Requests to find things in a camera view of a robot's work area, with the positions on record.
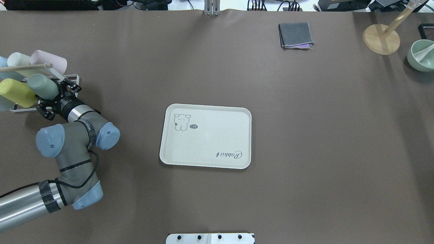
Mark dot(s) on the pink cup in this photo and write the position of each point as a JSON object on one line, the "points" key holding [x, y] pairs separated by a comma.
{"points": [[42, 57]]}

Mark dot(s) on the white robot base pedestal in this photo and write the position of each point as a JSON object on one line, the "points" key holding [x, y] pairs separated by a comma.
{"points": [[210, 238]]}

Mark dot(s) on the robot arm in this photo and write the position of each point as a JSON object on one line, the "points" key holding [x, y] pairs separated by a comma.
{"points": [[70, 145]]}

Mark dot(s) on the green bowl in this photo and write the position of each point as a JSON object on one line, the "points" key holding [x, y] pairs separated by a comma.
{"points": [[427, 64]]}

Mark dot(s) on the green cup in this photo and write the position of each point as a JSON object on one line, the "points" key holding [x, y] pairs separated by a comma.
{"points": [[43, 86]]}

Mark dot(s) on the aluminium frame post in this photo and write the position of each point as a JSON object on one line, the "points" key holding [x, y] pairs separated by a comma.
{"points": [[212, 7]]}

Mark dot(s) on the white wire cup rack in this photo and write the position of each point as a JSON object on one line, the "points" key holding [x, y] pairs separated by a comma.
{"points": [[73, 79]]}

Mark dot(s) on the yellow cup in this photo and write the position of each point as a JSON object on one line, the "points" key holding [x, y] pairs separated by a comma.
{"points": [[18, 92]]}

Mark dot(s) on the wooden rack handle rod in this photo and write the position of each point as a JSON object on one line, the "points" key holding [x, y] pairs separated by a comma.
{"points": [[26, 67]]}

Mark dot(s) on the beige rabbit tray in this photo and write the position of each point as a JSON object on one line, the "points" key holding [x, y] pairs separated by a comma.
{"points": [[207, 136]]}

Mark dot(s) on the white ceramic spoon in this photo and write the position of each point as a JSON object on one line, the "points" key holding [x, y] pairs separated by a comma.
{"points": [[420, 55]]}

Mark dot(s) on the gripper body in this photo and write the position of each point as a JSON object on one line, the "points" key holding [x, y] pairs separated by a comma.
{"points": [[64, 105]]}

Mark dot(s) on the white cup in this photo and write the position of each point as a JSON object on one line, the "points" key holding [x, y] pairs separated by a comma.
{"points": [[19, 59]]}

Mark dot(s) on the folded grey cloth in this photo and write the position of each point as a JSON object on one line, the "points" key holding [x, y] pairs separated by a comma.
{"points": [[295, 35]]}

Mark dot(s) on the wooden cup tree stand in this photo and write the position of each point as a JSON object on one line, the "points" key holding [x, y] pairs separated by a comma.
{"points": [[384, 40]]}

